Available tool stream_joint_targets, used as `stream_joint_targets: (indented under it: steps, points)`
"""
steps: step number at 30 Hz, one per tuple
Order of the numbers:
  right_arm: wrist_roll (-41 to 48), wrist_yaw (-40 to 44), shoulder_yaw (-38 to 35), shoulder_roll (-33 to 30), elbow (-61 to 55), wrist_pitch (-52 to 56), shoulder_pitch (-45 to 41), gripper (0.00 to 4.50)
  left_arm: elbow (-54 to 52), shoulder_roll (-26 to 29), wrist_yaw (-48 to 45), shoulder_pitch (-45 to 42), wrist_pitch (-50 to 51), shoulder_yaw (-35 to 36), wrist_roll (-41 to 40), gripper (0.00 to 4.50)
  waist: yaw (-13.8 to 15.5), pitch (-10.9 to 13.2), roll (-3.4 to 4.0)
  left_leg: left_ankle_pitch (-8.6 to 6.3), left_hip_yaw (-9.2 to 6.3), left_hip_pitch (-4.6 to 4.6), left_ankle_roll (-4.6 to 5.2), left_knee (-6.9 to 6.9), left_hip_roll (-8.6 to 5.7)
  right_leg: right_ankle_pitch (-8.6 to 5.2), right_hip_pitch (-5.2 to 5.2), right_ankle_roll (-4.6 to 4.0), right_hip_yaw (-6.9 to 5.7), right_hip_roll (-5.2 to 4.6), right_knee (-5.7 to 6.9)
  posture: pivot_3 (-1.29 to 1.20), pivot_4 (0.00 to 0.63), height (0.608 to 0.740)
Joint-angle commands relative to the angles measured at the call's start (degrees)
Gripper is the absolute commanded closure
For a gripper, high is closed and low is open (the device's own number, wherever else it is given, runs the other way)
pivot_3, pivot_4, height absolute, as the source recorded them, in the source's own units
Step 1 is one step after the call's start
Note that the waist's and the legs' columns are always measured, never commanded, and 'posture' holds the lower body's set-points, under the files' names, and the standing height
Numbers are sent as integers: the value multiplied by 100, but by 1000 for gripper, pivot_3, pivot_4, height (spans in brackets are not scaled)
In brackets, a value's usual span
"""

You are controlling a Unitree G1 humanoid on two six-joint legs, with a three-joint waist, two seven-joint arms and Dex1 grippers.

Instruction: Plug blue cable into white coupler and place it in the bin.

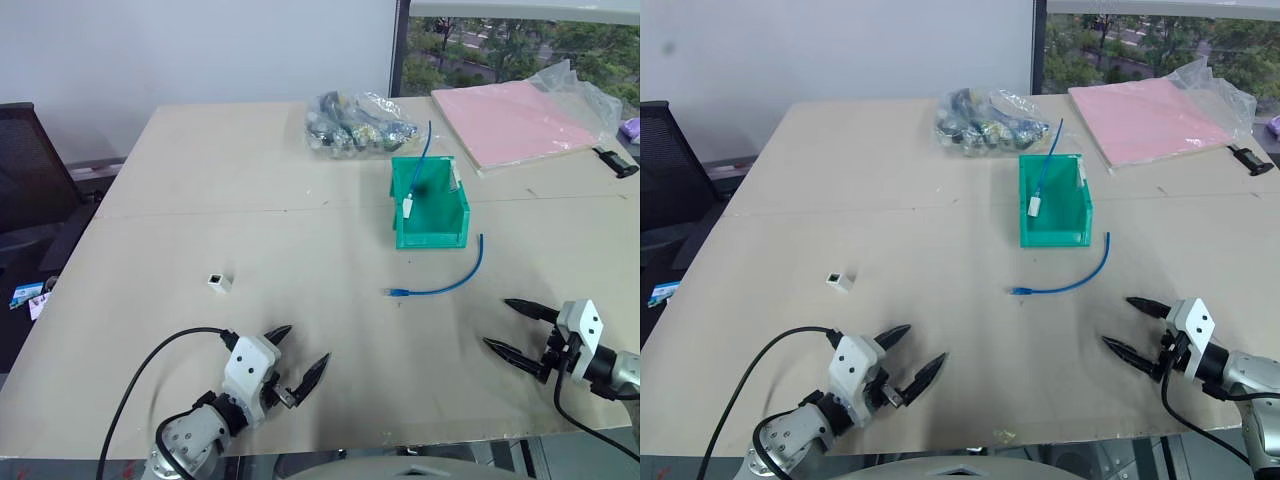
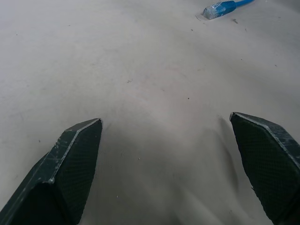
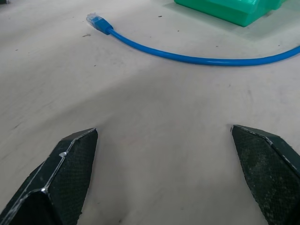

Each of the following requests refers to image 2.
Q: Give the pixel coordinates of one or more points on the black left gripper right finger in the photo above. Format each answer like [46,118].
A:
[267,164]

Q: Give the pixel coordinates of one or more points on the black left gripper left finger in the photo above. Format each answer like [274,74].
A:
[68,168]

